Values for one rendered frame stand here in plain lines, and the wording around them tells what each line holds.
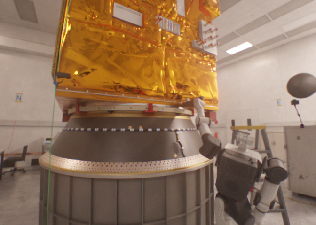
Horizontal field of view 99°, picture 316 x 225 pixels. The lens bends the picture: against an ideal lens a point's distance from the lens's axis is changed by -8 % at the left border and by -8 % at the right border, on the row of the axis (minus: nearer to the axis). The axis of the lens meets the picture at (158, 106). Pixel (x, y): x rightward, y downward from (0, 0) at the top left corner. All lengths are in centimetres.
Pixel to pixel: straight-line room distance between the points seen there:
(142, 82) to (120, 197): 100
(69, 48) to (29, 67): 585
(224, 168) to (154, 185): 56
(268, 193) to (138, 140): 99
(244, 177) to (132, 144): 84
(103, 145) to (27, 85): 592
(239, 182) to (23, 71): 711
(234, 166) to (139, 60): 121
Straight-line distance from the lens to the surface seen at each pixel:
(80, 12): 163
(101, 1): 175
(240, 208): 127
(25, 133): 688
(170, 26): 207
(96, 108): 152
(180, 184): 141
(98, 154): 134
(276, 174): 115
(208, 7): 273
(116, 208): 133
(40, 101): 688
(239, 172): 105
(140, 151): 129
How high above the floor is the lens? 151
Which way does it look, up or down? 8 degrees up
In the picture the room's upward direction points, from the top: straight up
